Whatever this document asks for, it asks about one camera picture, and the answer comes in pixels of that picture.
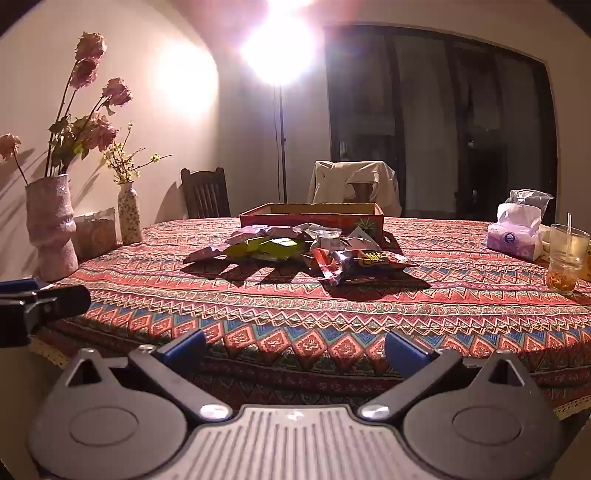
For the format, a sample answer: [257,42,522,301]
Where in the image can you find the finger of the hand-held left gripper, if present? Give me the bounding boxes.
[0,278,40,297]
[0,285,92,349]

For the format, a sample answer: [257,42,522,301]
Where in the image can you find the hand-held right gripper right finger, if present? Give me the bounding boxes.
[358,329,529,423]

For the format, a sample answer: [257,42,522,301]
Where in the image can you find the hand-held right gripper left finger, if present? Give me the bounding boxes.
[62,329,234,423]

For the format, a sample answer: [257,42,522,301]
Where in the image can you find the green snack packet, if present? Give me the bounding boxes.
[249,237,308,254]
[225,244,266,260]

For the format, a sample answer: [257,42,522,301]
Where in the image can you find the red cardboard box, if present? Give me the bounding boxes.
[239,202,385,243]

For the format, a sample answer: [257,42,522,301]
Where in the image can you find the large pink ceramic vase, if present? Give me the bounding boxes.
[25,174,79,282]

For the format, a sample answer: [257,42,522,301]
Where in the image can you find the patterned box by vases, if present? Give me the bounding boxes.
[73,207,118,260]

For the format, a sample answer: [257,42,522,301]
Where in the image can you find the red patterned tablecloth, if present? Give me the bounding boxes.
[28,216,591,421]

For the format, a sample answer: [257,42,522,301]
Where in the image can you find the small floral vase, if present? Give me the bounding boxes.
[117,182,144,245]

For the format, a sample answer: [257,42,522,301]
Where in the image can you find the yellow flower sprigs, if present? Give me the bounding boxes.
[100,122,174,185]

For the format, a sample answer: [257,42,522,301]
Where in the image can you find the dark wooden chair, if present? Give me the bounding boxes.
[180,167,232,220]

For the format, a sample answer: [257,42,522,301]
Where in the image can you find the purple white tissue pack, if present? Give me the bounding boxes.
[487,203,546,259]

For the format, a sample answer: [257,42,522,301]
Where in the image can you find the clear glass cup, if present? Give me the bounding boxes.
[546,224,589,296]

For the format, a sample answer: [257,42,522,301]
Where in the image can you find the beige jacket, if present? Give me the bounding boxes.
[307,161,402,217]

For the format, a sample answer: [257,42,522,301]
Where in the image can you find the clear plastic bag of nuts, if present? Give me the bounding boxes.
[505,189,554,217]

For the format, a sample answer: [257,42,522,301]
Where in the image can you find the studio light on stand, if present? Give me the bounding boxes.
[240,0,319,204]

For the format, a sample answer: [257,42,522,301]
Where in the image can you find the dark glass sliding door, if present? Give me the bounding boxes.
[323,23,559,220]

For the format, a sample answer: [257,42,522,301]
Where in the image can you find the dried pink roses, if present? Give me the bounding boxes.
[0,31,134,178]

